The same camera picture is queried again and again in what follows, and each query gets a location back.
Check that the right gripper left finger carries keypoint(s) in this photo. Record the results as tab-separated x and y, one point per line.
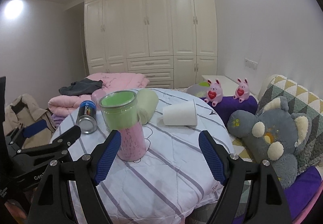
52	202

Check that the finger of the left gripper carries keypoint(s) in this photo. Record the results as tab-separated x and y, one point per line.
28	137
62	143

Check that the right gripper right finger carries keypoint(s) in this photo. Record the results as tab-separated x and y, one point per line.
266	202

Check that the green and pink canister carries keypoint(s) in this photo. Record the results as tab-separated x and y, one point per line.
120	112

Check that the pink translucent cup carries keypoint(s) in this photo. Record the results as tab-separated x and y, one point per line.
97	96

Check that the pale green cup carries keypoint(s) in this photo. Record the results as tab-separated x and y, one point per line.
147	101

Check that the white paper cup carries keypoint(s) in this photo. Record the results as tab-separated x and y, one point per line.
182	114

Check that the beige jacket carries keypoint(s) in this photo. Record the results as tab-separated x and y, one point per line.
23	112

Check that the folded purple blanket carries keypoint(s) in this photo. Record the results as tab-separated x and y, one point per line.
56	120

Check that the blue black CoolTowel can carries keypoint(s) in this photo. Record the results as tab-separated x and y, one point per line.
86	118

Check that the folded pink quilt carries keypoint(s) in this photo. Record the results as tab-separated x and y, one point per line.
65	105

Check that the dark grey garment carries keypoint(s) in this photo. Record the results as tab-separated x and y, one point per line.
78	88

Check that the grey koala plush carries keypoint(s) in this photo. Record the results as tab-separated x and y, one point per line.
275	135

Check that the striped white quilt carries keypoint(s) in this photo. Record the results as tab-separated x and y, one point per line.
172	178

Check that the purple cushion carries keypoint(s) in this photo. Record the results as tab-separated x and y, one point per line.
229	109

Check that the triangle pattern quilted pillow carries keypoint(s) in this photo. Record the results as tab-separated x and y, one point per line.
300	100

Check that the right pink bunny plush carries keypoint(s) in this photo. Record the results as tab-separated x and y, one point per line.
242	92

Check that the pink bunny plush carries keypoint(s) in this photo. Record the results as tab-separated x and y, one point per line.
215	93
242	92

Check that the left pink bunny plush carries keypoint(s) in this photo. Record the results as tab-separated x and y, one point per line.
215	93

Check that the green grey pillow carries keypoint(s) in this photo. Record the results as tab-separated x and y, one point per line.
198	90

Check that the cream white wardrobe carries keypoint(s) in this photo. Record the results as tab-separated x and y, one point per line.
172	42

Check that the white wall switch plate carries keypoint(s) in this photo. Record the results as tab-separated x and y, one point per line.
250	64

